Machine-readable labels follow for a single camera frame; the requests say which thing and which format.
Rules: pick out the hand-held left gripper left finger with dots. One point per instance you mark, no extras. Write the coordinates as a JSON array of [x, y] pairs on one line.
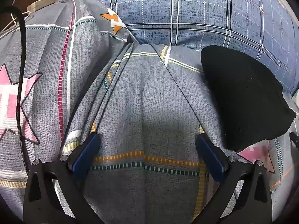
[[87, 152]]

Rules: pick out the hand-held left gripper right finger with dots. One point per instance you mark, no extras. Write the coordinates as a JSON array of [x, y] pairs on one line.
[[210, 155]]

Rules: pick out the grey patterned quilt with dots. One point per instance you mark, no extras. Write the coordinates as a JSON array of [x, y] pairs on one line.
[[144, 93]]

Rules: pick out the beige power strip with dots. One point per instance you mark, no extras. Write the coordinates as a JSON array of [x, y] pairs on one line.
[[39, 5]]

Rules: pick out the black pants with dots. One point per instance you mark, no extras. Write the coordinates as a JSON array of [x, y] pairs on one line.
[[240, 93]]

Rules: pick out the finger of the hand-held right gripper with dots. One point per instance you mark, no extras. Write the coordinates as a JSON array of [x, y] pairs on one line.
[[294, 141]]

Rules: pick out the blue plaid pillow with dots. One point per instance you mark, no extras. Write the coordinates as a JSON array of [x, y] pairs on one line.
[[186, 9]]

